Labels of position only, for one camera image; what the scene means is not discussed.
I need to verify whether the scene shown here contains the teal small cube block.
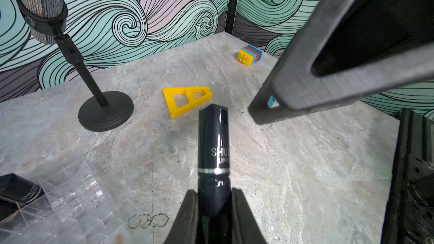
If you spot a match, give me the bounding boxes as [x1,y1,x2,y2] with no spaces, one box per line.
[267,96,275,107]

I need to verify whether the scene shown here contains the black microphone stand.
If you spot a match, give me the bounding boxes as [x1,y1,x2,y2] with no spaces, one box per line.
[17,0,134,132]

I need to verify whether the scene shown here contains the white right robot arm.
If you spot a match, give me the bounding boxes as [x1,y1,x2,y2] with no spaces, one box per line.
[248,0,434,244]

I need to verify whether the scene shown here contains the black lipstick tube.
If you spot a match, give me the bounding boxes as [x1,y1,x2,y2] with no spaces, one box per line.
[197,104,232,244]
[1,174,45,221]

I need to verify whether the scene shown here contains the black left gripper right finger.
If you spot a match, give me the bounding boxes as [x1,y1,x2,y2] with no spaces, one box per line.
[231,188,267,244]

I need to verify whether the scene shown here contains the yellow triangle stencil block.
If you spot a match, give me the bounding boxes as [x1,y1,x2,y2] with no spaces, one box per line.
[162,86,213,120]

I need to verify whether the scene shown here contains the clear acrylic lipstick organizer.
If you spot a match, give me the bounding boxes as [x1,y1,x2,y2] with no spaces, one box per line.
[1,157,125,244]

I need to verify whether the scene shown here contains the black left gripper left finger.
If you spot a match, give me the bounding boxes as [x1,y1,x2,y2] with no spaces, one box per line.
[164,190,198,244]

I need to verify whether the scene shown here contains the multicolour stacked toy bricks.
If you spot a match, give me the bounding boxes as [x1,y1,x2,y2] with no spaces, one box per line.
[237,45,262,66]

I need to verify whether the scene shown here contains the black corner frame post right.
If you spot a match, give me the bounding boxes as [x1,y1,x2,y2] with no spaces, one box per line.
[224,0,238,35]

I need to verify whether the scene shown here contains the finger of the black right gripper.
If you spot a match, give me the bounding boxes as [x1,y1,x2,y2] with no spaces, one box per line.
[248,0,434,125]

